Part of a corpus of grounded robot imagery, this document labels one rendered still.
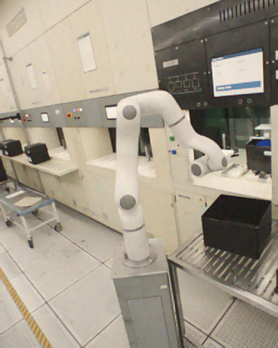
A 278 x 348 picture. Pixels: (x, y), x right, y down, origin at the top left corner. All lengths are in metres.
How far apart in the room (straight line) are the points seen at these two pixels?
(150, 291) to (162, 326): 0.24
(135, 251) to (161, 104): 0.72
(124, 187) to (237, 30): 0.97
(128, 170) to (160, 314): 0.77
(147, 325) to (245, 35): 1.56
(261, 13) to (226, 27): 0.18
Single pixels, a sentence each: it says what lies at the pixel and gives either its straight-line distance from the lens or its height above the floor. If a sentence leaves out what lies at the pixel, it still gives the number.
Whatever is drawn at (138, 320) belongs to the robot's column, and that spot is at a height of 0.46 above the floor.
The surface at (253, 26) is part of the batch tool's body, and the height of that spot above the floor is 1.79.
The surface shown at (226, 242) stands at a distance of 1.33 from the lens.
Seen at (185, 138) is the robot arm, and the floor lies 1.35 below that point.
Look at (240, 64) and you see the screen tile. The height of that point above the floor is 1.62.
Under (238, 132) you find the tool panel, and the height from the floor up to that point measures 1.03.
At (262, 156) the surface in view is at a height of 1.05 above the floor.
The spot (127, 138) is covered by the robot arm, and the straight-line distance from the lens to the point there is 1.08.
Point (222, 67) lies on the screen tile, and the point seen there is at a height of 1.63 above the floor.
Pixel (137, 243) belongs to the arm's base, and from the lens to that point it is 1.28.
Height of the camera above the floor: 1.60
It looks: 17 degrees down
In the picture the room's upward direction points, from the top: 10 degrees counter-clockwise
